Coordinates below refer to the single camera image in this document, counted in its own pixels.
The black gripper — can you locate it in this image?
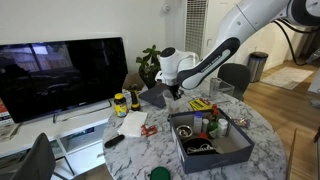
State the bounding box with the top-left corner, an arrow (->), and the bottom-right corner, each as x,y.
166,83 -> 185,102

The clear plastic cup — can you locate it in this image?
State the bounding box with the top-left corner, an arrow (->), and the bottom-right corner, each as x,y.
162,89 -> 181,115

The transparent plastic box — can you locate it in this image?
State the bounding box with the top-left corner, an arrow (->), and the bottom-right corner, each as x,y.
208,77 -> 235,104

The dark blue cardboard box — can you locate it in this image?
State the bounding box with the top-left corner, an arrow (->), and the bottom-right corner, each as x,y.
167,108 -> 256,175

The yellow thank you card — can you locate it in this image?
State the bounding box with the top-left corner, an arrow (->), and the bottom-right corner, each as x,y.
188,98 -> 213,112

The black plant pot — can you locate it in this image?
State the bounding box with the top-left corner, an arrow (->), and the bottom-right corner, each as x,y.
139,72 -> 160,90

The white bottle blue cap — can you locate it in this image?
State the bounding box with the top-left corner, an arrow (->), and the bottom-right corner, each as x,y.
193,111 -> 204,135

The round metal tin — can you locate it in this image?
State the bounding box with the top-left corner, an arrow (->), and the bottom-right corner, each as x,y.
175,124 -> 194,140

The dark bottle yellow label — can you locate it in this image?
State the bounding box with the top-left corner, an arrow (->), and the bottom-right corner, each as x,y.
129,83 -> 142,112

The green potted plant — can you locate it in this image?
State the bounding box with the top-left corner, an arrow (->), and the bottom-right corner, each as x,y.
135,44 -> 163,76

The red ketchup packet pile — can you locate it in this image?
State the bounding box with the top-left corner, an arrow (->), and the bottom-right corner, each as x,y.
140,124 -> 159,138

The green bottle red cap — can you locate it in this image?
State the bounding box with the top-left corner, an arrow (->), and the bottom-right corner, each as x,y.
206,109 -> 221,140

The white paper napkin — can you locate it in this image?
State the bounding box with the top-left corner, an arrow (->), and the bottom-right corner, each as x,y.
116,110 -> 149,139

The white cap jar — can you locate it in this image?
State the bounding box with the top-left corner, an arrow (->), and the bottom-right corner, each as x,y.
217,118 -> 230,139

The black cap white print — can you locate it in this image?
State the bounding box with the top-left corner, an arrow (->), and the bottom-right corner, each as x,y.
182,137 -> 220,157

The yellow lid vitamin bottle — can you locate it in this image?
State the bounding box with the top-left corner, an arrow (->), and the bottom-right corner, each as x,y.
113,93 -> 130,118

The dark grey office chair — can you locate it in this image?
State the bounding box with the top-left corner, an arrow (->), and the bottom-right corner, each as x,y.
217,62 -> 252,102

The black remote control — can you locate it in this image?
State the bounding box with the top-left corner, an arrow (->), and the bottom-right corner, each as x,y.
104,134 -> 126,149

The green round lid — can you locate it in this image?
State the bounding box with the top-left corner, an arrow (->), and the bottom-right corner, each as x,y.
149,166 -> 172,180

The white door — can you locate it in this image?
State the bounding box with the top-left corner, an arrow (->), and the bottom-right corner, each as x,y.
199,0 -> 234,51

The steel trash can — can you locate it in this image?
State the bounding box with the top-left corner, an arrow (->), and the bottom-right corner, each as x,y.
246,51 -> 270,84

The white television stand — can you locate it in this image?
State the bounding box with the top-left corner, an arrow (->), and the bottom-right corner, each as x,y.
0,99 -> 134,180

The light grey rug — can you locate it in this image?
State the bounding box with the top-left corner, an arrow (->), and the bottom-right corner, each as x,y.
259,66 -> 315,91

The black flat screen television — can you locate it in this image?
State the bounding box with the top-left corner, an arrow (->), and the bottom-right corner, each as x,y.
0,36 -> 130,125

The black chair backrest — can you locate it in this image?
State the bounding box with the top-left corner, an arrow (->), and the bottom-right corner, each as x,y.
9,132 -> 57,180

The stack of magazines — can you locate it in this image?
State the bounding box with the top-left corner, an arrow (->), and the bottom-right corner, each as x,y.
0,122 -> 22,142

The white wall heater grille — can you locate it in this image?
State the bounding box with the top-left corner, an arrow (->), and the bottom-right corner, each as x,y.
183,0 -> 209,59

